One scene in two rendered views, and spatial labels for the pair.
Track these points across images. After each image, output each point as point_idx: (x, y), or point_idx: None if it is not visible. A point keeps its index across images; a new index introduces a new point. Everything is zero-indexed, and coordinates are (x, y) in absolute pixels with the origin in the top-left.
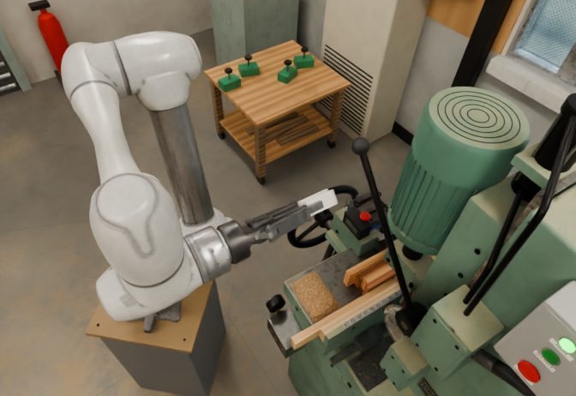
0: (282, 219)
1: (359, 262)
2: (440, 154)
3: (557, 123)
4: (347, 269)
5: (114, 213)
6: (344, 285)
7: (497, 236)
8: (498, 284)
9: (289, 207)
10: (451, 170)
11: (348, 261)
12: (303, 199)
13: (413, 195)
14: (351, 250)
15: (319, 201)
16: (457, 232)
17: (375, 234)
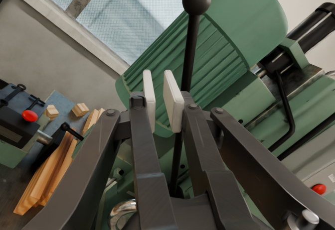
0: (260, 159)
1: (19, 175)
2: (267, 32)
3: (323, 21)
4: (9, 192)
5: None
6: (17, 216)
7: (266, 105)
8: (275, 140)
9: (149, 121)
10: (262, 50)
11: (3, 180)
12: (148, 92)
13: (199, 77)
14: (0, 165)
15: (181, 92)
16: (227, 109)
17: (35, 134)
